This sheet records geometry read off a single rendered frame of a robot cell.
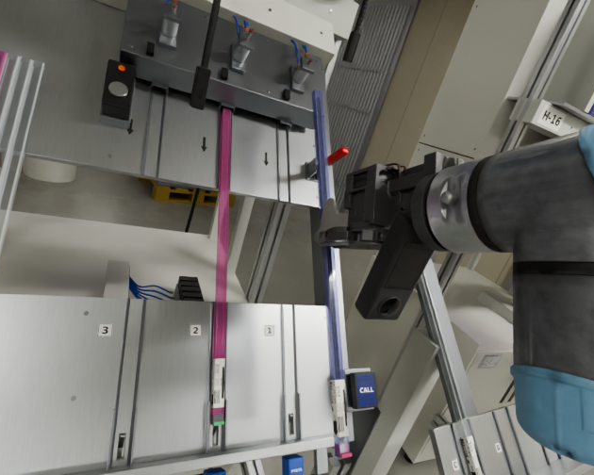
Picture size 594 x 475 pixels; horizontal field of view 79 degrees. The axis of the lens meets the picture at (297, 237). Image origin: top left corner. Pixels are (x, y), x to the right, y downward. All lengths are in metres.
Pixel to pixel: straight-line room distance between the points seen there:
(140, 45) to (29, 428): 0.50
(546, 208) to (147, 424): 0.46
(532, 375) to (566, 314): 0.04
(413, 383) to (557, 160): 0.61
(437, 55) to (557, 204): 4.05
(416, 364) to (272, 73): 0.61
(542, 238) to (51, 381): 0.49
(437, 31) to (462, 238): 4.13
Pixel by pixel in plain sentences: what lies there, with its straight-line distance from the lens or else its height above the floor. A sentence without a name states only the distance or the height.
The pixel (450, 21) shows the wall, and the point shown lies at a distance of 4.35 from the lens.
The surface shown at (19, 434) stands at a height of 0.75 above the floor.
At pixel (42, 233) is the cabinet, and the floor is 0.62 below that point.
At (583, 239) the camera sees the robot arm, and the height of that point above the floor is 1.12.
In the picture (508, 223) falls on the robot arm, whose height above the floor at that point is 1.12.
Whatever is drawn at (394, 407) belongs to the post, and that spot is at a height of 0.64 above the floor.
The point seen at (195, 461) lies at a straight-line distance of 0.51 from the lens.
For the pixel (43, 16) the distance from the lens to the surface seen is 0.72.
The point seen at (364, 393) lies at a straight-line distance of 0.59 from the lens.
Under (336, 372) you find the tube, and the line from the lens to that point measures 0.46.
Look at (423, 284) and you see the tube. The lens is 0.65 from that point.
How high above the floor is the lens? 1.14
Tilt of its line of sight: 19 degrees down
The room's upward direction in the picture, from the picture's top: 18 degrees clockwise
